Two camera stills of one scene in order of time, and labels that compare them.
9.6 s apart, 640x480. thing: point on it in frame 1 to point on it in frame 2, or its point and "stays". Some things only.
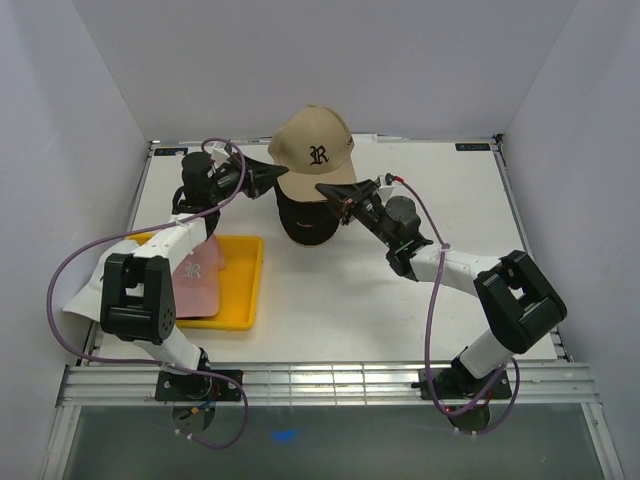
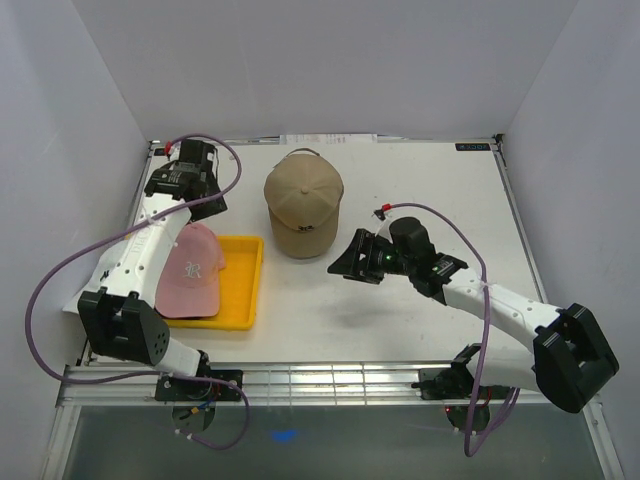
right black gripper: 350,196 to 348,263
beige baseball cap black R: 315,145 to 303,193
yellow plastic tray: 239,281 stays
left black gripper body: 227,181 to 208,208
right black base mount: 457,382 stays
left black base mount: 184,386 stays
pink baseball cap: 196,281 stays
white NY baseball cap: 87,301 stays
